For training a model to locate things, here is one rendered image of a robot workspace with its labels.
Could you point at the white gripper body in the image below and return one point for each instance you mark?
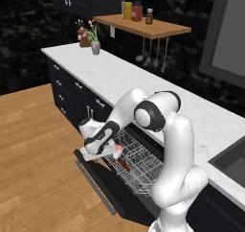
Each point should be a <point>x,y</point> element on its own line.
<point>95,156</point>

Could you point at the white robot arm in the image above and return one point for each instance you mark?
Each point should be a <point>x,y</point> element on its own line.
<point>177,152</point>

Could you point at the pink cup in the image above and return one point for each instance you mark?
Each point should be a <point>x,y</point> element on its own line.
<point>118,148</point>

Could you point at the dark red bowl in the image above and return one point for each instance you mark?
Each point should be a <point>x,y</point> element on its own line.
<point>123,164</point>

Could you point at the black dishwasher door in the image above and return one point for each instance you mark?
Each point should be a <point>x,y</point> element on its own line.
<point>118,191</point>

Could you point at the dark base cabinet run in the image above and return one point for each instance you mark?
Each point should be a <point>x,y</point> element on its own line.
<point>71,98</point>

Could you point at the hanging silver spoon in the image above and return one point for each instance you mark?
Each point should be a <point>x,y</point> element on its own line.
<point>146,62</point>
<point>156,62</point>

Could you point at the hanging silver ladle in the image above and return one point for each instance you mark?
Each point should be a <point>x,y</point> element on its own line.
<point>139,57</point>

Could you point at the grey vase with pink flowers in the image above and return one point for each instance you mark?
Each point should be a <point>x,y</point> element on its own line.
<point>95,47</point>

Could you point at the brown pot with pink flowers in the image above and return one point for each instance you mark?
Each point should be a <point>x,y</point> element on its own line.
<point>84,41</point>

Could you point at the hanging silver spatula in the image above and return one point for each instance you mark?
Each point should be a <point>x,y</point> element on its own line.
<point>165,57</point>

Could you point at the dark sink basin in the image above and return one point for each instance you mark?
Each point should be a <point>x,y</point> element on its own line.
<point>231,162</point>

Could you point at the dark sink cabinet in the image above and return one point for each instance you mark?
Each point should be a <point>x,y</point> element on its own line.
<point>220,213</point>

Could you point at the small brown bottle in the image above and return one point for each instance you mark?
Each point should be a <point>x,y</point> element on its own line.
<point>149,17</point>

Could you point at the yellow bottle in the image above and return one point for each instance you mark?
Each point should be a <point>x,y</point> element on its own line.
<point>128,10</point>

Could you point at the pale grey jar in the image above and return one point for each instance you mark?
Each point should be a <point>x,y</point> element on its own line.
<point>122,9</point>

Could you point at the red jar with black lid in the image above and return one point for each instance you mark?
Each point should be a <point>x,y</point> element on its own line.
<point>137,12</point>

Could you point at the grey framed window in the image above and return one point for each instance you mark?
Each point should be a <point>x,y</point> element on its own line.
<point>223,31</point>

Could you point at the white wall socket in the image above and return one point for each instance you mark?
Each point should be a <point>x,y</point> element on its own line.
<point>112,32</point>

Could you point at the wooden wall shelf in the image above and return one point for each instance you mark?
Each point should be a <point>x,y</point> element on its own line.
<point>150,28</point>

